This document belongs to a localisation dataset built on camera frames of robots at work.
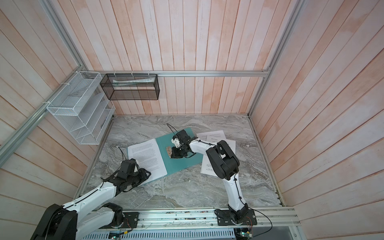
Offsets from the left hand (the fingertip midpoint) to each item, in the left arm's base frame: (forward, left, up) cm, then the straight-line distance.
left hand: (149, 177), depth 87 cm
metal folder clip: (+20, -10, -1) cm, 22 cm away
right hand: (+14, -12, 0) cm, 19 cm away
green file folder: (+8, -13, -1) cm, 16 cm away
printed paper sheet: (+7, -35, -2) cm, 35 cm away
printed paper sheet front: (+16, +4, -2) cm, 16 cm away
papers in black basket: (+47, +18, +34) cm, 61 cm away
